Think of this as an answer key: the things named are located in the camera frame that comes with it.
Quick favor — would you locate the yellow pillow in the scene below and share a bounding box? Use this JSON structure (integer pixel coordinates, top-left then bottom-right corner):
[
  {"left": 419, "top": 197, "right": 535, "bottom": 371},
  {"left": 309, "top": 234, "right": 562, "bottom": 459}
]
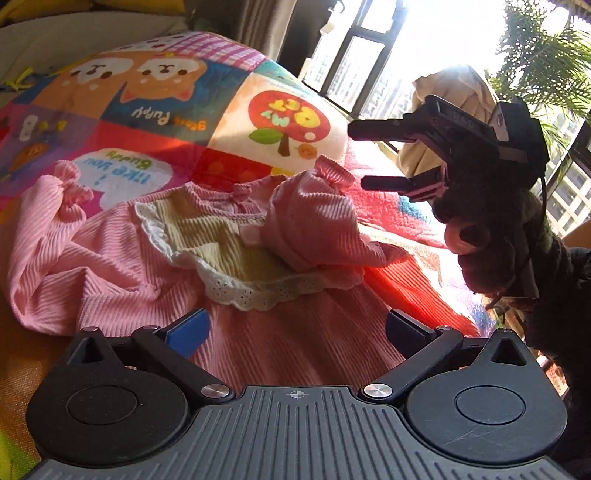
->
[
  {"left": 95, "top": 0, "right": 185, "bottom": 14},
  {"left": 0, "top": 0, "right": 95, "bottom": 25}
]

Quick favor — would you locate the beige hanging cloth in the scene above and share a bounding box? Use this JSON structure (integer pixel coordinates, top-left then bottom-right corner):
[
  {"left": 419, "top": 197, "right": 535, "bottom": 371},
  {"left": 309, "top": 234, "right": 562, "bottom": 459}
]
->
[{"left": 399, "top": 65, "right": 500, "bottom": 182}]

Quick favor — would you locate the beige bed sheet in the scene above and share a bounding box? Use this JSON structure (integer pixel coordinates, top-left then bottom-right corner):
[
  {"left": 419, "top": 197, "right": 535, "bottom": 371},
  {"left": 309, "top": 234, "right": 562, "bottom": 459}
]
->
[{"left": 0, "top": 11, "right": 188, "bottom": 88}]

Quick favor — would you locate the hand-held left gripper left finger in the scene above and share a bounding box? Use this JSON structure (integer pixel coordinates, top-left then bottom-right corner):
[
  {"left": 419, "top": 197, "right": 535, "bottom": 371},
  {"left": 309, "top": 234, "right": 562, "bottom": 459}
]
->
[{"left": 65, "top": 307, "right": 236, "bottom": 405}]

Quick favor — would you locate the pink ribbed baby dress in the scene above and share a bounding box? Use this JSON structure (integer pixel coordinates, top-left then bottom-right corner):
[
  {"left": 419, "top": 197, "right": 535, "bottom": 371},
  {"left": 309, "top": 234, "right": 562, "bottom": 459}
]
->
[{"left": 7, "top": 156, "right": 416, "bottom": 385}]

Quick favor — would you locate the person's right forearm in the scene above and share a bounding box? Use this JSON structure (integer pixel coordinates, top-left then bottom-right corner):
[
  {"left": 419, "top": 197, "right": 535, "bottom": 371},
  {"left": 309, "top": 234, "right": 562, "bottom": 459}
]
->
[{"left": 522, "top": 247, "right": 591, "bottom": 480}]

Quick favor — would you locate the colourful printed blanket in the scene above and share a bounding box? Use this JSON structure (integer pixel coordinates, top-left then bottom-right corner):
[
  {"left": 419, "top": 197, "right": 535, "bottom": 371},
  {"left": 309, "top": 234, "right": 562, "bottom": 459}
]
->
[{"left": 0, "top": 31, "right": 490, "bottom": 467}]

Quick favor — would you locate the green palm plant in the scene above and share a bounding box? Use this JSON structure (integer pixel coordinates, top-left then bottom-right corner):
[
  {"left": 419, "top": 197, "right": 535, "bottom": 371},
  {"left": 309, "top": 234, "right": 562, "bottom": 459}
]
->
[{"left": 487, "top": 0, "right": 591, "bottom": 139}]

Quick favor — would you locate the person's right hand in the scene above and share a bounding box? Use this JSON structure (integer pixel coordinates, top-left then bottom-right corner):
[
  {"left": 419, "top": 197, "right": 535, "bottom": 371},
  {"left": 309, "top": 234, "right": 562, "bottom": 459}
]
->
[{"left": 431, "top": 179, "right": 563, "bottom": 298}]

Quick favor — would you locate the grey curtain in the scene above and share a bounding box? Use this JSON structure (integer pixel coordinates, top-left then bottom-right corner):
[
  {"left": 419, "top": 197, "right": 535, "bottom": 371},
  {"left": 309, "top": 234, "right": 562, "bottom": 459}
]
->
[{"left": 185, "top": 0, "right": 324, "bottom": 77}]

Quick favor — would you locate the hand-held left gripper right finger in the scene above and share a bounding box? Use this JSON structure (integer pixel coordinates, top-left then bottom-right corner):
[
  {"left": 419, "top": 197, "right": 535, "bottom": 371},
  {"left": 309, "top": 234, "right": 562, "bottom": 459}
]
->
[{"left": 360, "top": 308, "right": 536, "bottom": 407}]

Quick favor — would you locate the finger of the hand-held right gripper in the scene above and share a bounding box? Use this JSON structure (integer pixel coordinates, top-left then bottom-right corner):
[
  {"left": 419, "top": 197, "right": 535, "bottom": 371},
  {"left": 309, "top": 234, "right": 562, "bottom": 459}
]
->
[
  {"left": 347, "top": 117, "right": 416, "bottom": 143},
  {"left": 360, "top": 166, "right": 451, "bottom": 204}
]

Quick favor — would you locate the dark window frame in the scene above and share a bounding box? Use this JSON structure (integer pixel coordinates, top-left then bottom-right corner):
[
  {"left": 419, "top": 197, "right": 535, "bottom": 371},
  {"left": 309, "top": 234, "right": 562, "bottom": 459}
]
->
[{"left": 302, "top": 0, "right": 591, "bottom": 241}]

